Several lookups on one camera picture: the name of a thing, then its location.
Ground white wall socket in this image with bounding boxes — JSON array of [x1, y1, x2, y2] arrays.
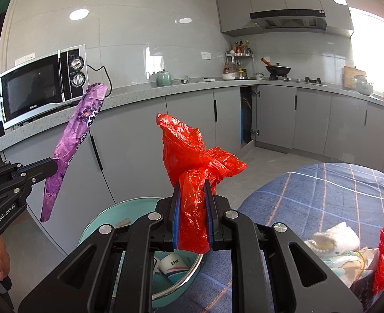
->
[[201, 52, 212, 60]]

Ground silver black microwave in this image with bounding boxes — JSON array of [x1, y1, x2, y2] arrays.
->
[[0, 45, 88, 130]]

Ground gas stove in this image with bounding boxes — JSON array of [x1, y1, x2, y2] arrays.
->
[[298, 76, 322, 84]]

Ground red plastic bag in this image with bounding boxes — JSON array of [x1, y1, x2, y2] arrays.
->
[[156, 113, 247, 254]]

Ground purple snack wrapper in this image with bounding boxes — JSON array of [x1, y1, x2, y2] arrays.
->
[[40, 83, 108, 222]]

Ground white blue paper cup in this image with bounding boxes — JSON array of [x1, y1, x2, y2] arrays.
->
[[158, 253, 190, 278]]

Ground steel pot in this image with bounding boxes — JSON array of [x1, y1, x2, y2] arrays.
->
[[354, 75, 374, 96]]

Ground teal printed food bag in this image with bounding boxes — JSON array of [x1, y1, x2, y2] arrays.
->
[[321, 247, 379, 287]]

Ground wooden cutting board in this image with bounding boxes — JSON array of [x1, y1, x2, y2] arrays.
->
[[343, 66, 367, 90]]

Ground green ceramic teapot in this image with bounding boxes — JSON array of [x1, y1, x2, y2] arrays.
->
[[156, 70, 172, 87]]

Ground person left hand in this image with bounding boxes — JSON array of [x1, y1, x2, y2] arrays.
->
[[0, 235, 10, 281]]

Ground black power cable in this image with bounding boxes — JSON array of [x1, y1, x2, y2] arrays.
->
[[86, 63, 114, 98]]

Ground white bowl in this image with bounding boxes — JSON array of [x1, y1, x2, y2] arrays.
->
[[222, 73, 236, 81]]

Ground grey lower cabinets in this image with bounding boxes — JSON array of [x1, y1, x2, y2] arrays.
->
[[0, 78, 384, 255]]

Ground teal trash bin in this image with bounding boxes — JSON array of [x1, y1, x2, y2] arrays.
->
[[79, 194, 203, 312]]

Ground blue plaid tablecloth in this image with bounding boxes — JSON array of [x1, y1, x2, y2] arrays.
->
[[161, 163, 384, 312]]

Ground white paper towel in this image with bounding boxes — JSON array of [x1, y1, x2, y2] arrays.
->
[[305, 222, 360, 257]]

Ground metal spice rack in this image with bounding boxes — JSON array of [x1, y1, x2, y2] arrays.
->
[[225, 40, 256, 80]]

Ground black range hood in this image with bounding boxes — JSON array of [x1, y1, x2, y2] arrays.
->
[[250, 9, 327, 32]]

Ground black wok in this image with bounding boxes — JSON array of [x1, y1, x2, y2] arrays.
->
[[261, 57, 291, 76]]

